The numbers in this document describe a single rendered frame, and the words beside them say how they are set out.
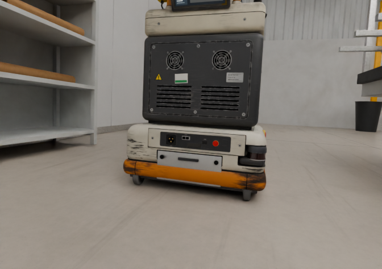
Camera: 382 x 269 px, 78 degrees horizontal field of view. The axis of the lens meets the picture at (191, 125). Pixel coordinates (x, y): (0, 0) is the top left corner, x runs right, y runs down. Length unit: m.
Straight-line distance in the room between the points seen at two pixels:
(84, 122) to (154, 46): 1.37
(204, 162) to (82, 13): 1.88
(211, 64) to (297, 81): 6.45
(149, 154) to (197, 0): 0.69
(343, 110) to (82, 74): 6.68
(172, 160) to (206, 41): 0.53
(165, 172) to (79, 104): 1.50
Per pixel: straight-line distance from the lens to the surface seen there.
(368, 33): 1.73
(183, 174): 1.01
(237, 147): 0.95
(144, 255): 0.67
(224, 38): 1.07
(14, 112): 2.29
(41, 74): 2.04
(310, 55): 7.60
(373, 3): 2.47
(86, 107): 2.34
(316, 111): 7.49
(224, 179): 0.98
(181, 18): 1.14
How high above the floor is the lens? 0.37
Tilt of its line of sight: 4 degrees down
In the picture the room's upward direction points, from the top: 3 degrees clockwise
